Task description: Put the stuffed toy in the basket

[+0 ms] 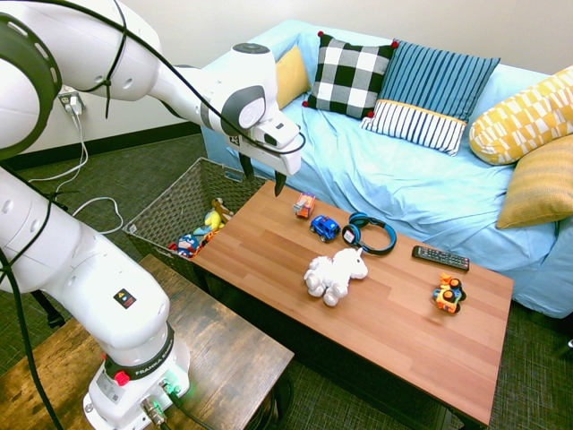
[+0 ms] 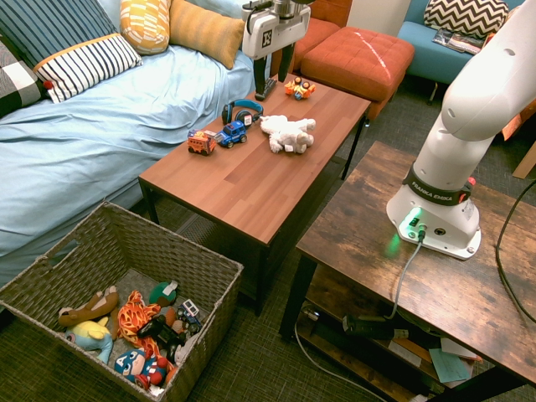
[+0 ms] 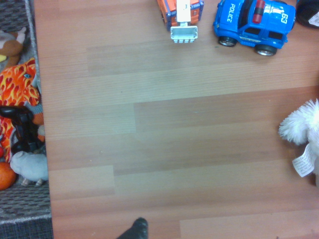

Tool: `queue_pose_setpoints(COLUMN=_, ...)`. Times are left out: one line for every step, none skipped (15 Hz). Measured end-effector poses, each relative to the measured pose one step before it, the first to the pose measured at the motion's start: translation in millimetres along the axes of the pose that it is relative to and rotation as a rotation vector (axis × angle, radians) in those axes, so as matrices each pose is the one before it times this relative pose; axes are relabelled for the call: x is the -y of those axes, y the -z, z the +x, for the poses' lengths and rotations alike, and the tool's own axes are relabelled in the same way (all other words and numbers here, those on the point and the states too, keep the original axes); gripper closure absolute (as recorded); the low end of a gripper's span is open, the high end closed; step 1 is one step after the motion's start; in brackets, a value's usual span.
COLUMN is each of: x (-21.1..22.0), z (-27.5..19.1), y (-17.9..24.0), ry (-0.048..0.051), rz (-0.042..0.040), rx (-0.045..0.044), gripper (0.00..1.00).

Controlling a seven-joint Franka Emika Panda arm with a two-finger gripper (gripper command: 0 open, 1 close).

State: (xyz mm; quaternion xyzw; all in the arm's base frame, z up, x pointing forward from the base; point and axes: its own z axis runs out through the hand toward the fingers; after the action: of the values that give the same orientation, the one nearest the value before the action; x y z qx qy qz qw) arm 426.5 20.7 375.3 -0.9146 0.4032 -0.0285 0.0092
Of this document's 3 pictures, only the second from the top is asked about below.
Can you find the bed with light blue sheet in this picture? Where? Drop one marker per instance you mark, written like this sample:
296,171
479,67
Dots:
104,125

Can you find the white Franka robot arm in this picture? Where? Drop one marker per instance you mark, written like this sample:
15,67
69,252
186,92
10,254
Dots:
469,109

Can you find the orange armchair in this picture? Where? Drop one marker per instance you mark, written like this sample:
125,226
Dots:
322,29

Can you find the light wooden furniture leg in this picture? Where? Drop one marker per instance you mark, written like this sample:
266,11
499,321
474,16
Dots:
527,163

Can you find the yellow white patterned pillow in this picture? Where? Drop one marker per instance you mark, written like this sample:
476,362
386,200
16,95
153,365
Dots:
144,25

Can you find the black white chevron pillow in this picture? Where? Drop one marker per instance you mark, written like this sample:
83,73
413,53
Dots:
465,17

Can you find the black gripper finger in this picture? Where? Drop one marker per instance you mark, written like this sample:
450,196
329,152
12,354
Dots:
286,58
260,79

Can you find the yellow blue plush toy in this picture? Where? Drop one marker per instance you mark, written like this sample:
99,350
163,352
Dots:
92,335

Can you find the stack of magazines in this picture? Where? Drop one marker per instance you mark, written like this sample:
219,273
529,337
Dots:
456,42

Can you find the rustic dark wood table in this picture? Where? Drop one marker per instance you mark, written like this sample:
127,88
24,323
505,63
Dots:
360,238

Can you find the green round plush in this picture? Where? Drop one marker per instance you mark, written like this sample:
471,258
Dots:
161,295

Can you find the grey woven basket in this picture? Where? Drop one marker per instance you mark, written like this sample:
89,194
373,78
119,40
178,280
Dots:
176,268

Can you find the blue toy car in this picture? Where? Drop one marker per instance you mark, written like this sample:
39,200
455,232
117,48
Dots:
232,134

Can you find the Captain America plush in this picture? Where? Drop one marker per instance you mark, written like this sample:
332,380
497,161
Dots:
134,364

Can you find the white navy striped pillow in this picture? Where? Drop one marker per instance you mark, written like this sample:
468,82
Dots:
88,65

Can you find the orange toy bus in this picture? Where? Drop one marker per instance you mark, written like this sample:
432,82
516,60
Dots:
202,143

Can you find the small dark toy truck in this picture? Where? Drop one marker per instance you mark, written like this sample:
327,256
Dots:
188,314

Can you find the orange flame pattern plush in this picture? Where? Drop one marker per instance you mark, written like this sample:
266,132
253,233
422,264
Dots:
132,318

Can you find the dark blue striped pillow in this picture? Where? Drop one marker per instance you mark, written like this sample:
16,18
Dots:
50,25

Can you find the black power adapter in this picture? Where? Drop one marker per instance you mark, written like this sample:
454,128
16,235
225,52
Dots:
368,326

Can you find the teal paper envelope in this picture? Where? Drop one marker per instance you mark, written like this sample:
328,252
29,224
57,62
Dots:
450,366

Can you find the black white checked pillow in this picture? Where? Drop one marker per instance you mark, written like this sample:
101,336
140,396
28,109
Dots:
17,84

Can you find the mustard ribbed pillow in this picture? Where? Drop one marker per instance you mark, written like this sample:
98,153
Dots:
205,31

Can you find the brown plush dog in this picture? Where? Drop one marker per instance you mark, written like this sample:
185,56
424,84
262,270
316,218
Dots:
90,307

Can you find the teal sofa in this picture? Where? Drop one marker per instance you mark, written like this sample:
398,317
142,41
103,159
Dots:
419,50

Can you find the orange tufted ottoman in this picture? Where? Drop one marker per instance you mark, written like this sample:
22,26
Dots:
356,58

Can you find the blue black headphones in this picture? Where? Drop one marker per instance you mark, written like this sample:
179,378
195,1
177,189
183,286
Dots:
247,105

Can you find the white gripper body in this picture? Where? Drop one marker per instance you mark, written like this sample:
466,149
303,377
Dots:
272,33

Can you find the reddish wood coffee table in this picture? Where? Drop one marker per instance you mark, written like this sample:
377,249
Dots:
259,176

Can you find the white stuffed toy animal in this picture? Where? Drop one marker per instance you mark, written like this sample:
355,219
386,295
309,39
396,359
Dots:
289,134

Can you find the white paper sheet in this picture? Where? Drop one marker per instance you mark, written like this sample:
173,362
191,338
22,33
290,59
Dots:
404,352

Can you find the orange yellow toy robot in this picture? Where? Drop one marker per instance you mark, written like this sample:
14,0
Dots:
299,89

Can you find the black game controller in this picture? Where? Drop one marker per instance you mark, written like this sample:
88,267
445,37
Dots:
161,333

